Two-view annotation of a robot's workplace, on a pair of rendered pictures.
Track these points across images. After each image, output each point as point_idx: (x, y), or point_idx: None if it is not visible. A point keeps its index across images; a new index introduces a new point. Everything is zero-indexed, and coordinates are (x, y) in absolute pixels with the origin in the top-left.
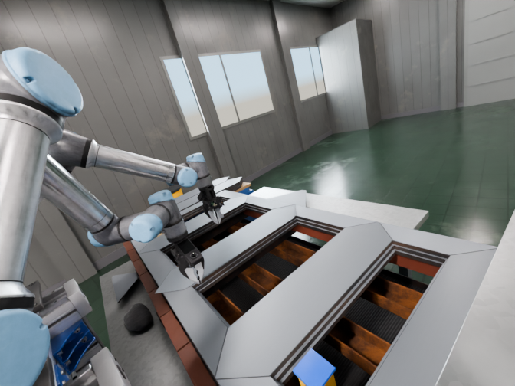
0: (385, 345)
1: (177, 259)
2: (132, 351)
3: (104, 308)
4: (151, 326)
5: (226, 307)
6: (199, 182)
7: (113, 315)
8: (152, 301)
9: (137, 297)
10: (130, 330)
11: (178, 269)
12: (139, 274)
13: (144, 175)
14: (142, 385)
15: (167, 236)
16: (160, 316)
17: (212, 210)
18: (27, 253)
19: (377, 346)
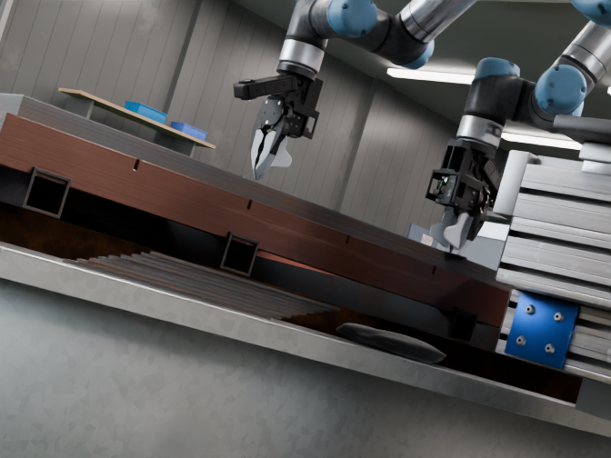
0: None
1: (489, 192)
2: (493, 383)
3: (305, 332)
4: (425, 362)
5: None
6: (321, 58)
7: (357, 345)
8: (464, 275)
9: (289, 323)
10: (445, 354)
11: (481, 215)
12: (341, 232)
13: (465, 9)
14: (564, 403)
15: (497, 142)
16: (508, 292)
17: (300, 135)
18: None
19: None
